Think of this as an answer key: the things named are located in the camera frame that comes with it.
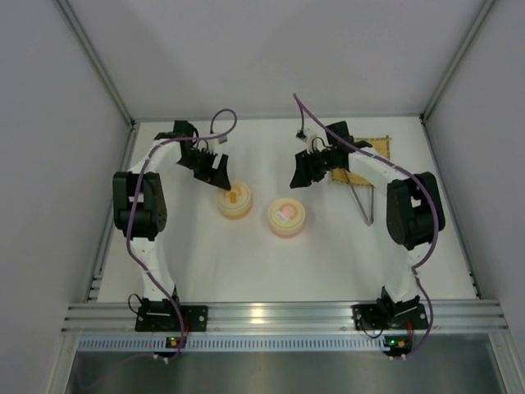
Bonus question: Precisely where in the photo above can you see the cream lunch box lid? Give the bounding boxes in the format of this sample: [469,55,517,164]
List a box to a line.
[215,181,253,209]

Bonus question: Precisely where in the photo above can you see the steel food tongs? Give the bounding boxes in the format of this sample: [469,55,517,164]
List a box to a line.
[344,172,377,227]

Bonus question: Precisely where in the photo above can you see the cream lid pink valve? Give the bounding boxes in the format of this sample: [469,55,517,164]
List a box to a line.
[267,198,306,227]

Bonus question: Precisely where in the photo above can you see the orange lunch box bowl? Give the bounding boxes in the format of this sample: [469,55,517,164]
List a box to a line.
[218,205,252,220]

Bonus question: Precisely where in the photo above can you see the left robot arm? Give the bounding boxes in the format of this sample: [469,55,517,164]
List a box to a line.
[112,120,237,320]

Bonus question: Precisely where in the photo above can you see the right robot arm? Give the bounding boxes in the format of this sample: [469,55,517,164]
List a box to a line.
[290,121,445,328]

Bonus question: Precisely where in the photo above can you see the pink lunch box bowl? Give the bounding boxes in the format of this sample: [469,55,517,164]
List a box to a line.
[269,223,303,239]

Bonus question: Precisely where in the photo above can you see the woven bamboo tray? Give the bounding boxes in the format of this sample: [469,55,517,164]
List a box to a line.
[331,135,393,188]

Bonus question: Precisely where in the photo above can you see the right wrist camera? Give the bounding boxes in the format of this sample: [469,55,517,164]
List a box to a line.
[295,128,317,144]

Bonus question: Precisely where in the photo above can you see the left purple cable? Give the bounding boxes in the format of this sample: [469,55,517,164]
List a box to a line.
[125,108,239,362]

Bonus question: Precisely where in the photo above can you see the purple cable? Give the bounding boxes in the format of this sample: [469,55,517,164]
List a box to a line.
[125,108,239,362]
[293,93,438,362]

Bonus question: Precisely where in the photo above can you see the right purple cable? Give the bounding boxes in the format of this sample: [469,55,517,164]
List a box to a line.
[293,93,438,362]

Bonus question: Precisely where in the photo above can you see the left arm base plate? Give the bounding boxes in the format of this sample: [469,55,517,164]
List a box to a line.
[135,304,208,332]

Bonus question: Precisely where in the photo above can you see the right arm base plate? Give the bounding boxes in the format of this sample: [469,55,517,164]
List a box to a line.
[352,303,429,332]

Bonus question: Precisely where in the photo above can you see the slotted cable duct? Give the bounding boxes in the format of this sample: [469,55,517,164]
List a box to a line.
[77,335,387,353]

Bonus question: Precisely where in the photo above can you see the aluminium mounting rail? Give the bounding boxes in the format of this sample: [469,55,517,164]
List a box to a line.
[61,300,508,335]

